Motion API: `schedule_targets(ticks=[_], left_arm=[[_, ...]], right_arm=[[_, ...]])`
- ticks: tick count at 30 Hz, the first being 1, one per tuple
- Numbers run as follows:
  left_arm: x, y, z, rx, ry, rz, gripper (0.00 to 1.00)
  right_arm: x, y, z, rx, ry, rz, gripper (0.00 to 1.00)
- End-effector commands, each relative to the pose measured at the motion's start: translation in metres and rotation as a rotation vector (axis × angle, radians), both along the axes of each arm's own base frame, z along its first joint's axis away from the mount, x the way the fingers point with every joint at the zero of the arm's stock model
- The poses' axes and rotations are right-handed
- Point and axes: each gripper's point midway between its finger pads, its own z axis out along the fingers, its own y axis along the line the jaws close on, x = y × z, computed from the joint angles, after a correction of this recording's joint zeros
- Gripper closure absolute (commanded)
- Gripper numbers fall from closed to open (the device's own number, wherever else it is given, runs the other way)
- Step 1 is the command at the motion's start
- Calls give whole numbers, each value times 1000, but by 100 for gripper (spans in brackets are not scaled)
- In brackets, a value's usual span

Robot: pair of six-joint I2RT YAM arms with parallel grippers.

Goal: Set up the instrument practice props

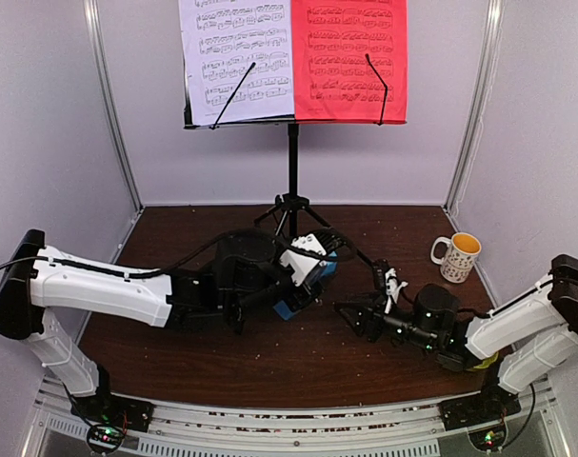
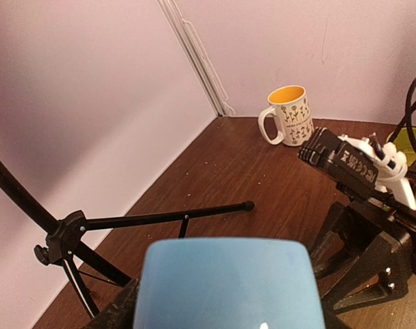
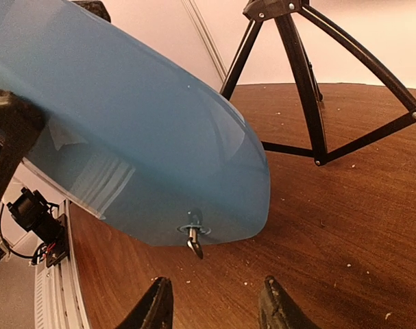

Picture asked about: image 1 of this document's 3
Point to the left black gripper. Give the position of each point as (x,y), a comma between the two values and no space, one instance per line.
(307,296)

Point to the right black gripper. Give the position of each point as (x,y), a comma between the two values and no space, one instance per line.
(372,316)

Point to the blue metronome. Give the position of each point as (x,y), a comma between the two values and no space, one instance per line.
(307,277)

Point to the black music stand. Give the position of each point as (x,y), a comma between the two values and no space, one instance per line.
(290,204)

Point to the red sheet music page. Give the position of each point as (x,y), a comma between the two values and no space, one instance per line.
(350,61)

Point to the lavender sheet music page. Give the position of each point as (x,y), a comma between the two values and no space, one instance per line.
(238,60)

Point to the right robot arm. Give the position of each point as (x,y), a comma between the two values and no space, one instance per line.
(523,339)

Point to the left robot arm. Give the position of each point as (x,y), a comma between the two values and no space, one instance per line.
(249,268)

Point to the white mug orange inside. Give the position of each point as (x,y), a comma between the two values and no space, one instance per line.
(462,251)

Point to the yellow-green bowl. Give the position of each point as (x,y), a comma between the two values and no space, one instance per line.
(485,364)

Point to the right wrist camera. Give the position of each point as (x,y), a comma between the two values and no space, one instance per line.
(388,284)

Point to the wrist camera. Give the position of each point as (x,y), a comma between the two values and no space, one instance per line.
(388,284)
(320,244)

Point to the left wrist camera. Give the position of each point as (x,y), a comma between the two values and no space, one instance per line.
(320,244)

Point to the front aluminium rail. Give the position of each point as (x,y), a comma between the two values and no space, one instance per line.
(414,428)

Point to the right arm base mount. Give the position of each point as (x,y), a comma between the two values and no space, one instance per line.
(482,416)

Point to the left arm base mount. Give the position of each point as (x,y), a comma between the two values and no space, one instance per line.
(109,420)

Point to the right aluminium frame post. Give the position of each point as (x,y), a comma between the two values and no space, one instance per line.
(482,87)

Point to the aluminium frame post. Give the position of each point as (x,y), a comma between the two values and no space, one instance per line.
(92,15)
(482,87)

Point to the left aluminium frame post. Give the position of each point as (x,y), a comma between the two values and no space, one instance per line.
(92,15)

